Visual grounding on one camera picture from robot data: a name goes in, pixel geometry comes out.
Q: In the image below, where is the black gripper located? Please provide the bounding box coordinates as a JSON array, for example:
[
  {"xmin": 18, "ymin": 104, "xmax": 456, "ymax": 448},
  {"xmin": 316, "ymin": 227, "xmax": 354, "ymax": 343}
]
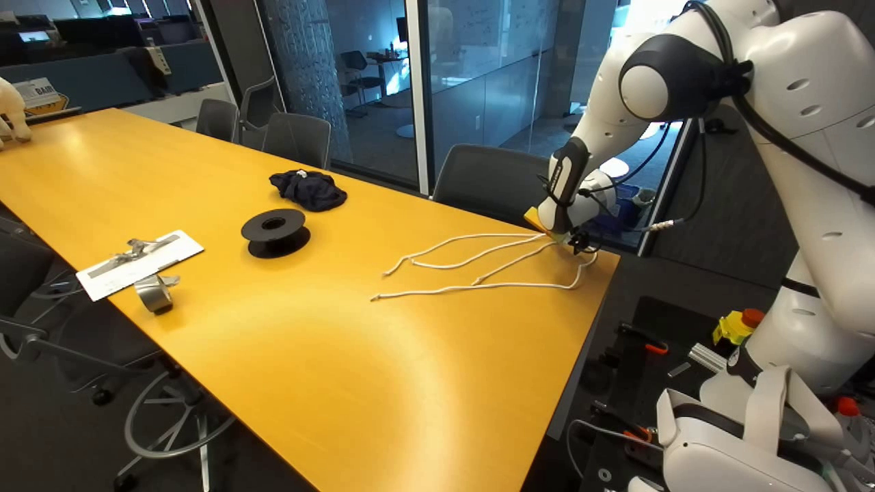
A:
[{"xmin": 562, "ymin": 224, "xmax": 605, "ymax": 261}]

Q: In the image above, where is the white rope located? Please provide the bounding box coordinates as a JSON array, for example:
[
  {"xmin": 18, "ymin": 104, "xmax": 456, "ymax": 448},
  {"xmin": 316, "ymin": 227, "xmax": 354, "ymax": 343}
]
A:
[
  {"xmin": 381, "ymin": 227, "xmax": 562, "ymax": 283},
  {"xmin": 369, "ymin": 238, "xmax": 603, "ymax": 307}
]

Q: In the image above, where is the white round table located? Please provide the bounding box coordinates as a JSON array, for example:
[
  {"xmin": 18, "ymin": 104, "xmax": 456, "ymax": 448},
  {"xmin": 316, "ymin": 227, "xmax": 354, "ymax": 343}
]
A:
[{"xmin": 599, "ymin": 157, "xmax": 634, "ymax": 182}]

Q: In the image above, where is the wide grey chair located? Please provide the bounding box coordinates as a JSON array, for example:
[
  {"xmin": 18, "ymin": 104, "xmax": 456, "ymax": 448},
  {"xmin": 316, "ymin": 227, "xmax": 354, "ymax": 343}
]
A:
[{"xmin": 429, "ymin": 143, "xmax": 559, "ymax": 229}]

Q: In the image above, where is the yellow red emergency stop button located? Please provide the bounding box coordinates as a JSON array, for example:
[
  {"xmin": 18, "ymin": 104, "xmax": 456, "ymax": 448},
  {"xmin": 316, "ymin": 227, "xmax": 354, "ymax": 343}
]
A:
[{"xmin": 711, "ymin": 307, "xmax": 769, "ymax": 350}]

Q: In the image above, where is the white VR headset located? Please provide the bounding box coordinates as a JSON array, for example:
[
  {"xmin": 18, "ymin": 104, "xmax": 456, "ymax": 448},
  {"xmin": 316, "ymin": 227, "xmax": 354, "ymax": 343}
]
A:
[{"xmin": 655, "ymin": 363, "xmax": 846, "ymax": 492}]

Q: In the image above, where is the black crumpled cloth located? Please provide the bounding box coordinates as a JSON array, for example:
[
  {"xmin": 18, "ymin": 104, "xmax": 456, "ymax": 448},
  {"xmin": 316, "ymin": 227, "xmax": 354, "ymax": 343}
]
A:
[{"xmin": 268, "ymin": 168, "xmax": 351, "ymax": 213}]

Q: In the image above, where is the black filament spool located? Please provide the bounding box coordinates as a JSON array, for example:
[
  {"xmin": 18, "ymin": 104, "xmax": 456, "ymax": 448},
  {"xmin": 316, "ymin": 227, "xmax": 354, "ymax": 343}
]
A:
[{"xmin": 239, "ymin": 205, "xmax": 316, "ymax": 261}]

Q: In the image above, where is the small grey chair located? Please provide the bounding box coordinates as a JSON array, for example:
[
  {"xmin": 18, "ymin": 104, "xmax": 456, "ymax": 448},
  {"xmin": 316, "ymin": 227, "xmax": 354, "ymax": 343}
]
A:
[{"xmin": 194, "ymin": 97, "xmax": 243, "ymax": 146}]

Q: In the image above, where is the small metal tape roll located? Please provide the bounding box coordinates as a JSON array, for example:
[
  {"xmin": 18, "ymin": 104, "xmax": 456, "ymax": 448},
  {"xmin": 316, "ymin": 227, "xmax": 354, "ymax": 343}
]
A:
[{"xmin": 134, "ymin": 270, "xmax": 184, "ymax": 317}]

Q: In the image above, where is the metal tool on sheet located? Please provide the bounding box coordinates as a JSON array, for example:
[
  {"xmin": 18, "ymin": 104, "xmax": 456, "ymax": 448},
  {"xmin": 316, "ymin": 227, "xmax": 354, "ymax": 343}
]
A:
[{"xmin": 93, "ymin": 238, "xmax": 180, "ymax": 276}]

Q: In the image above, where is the black office chair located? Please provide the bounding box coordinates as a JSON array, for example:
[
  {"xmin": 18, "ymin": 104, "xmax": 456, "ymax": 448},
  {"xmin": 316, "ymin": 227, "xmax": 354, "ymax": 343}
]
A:
[{"xmin": 0, "ymin": 217, "xmax": 126, "ymax": 411}]

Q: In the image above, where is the labelled cardboard box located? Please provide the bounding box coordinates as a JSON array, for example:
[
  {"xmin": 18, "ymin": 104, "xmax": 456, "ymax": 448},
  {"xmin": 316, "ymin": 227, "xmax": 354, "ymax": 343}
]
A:
[{"xmin": 12, "ymin": 78, "xmax": 72, "ymax": 121}]

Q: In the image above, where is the white plush toy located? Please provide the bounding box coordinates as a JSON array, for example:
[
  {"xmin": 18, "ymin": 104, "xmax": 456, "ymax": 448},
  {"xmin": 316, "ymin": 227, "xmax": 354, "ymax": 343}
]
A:
[{"xmin": 0, "ymin": 78, "xmax": 37, "ymax": 147}]

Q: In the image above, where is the black tool with red handle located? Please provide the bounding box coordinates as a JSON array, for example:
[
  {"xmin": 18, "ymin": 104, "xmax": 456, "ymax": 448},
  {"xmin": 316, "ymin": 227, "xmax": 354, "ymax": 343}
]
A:
[{"xmin": 626, "ymin": 325, "xmax": 674, "ymax": 363}]

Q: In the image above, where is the chair base with white ring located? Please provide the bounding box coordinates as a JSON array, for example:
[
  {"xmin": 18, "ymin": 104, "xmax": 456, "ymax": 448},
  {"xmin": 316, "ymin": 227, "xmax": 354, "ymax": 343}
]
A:
[{"xmin": 112, "ymin": 359, "xmax": 242, "ymax": 492}]

